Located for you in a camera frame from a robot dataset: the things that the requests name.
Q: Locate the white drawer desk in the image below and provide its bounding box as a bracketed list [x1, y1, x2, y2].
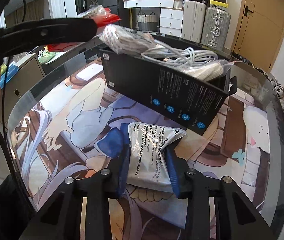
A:
[123, 0, 183, 37]

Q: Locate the red white zip bag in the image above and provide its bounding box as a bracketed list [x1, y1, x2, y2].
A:
[77, 5, 121, 28]

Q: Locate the white usb cable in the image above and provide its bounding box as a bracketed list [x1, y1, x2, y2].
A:
[140, 43, 219, 68]

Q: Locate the black cardboard storage box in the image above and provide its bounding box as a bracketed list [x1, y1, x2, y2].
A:
[100, 45, 236, 135]

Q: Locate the adidas bag of white laces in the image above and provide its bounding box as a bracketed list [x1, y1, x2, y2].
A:
[99, 24, 157, 56]

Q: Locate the striped woven basket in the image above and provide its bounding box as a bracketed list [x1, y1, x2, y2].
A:
[137, 11, 158, 32]

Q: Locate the green white snack packet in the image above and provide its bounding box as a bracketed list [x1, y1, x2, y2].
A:
[127, 122, 186, 193]

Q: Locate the silver aluminium suitcase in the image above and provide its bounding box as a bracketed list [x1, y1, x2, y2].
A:
[201, 7, 231, 50]

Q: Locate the bag of white rope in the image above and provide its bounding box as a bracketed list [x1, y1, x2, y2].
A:
[181, 60, 237, 82]

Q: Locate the wooden door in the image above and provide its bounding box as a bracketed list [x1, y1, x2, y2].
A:
[231, 0, 284, 72]

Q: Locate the grey side cabinet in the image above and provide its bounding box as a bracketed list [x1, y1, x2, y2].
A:
[4, 54, 45, 122]

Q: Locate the white hard suitcase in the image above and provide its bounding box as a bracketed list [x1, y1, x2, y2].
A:
[181, 1, 207, 43]

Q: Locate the anime print desk mat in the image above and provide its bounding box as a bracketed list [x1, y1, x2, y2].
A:
[9, 62, 274, 239]

